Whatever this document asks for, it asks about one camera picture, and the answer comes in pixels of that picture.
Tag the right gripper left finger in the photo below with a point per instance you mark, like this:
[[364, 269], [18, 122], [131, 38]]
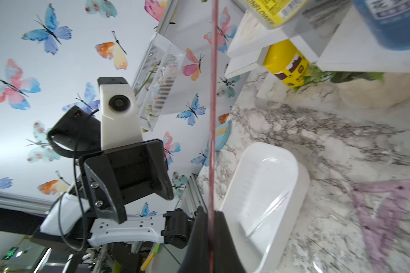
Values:
[[197, 256]]

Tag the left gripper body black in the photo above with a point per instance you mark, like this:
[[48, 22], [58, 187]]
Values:
[[116, 177]]

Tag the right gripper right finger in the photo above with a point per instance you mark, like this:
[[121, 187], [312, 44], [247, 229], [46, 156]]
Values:
[[226, 259]]

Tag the clear straight ruler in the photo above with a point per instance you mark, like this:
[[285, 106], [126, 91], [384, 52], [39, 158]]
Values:
[[273, 206]]

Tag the pink straight ruler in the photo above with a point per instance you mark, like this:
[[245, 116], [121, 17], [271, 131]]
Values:
[[212, 131]]

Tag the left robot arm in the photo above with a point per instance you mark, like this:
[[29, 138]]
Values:
[[77, 134]]

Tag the white storage box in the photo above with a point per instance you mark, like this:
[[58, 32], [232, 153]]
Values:
[[263, 173]]

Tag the pink artificial flower stem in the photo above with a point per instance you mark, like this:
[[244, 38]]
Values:
[[139, 86]]

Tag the purple triangle ruler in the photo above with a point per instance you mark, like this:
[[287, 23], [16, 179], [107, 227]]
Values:
[[379, 230]]

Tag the yellow bottle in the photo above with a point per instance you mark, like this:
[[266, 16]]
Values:
[[287, 63]]

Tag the small plant in cream pot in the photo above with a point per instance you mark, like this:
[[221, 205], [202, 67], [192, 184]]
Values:
[[364, 90]]

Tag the white stepped display stand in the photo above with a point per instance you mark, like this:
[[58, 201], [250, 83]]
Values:
[[334, 37]]

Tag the blue can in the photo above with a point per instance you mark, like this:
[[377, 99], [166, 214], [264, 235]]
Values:
[[388, 20]]

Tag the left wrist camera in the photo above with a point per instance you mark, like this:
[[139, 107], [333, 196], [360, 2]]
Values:
[[120, 123]]

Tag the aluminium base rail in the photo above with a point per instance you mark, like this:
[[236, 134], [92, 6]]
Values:
[[191, 198]]

